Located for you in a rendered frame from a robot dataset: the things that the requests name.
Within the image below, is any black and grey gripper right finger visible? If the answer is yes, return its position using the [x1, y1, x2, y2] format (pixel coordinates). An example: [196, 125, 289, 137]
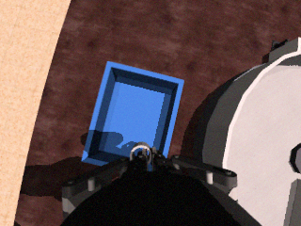
[151, 147, 238, 202]

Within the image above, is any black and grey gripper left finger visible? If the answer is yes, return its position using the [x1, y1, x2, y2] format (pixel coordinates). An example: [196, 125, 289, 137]
[61, 148, 148, 221]

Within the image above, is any blue open crate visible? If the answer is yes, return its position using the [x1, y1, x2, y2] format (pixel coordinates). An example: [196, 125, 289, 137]
[82, 61, 184, 166]

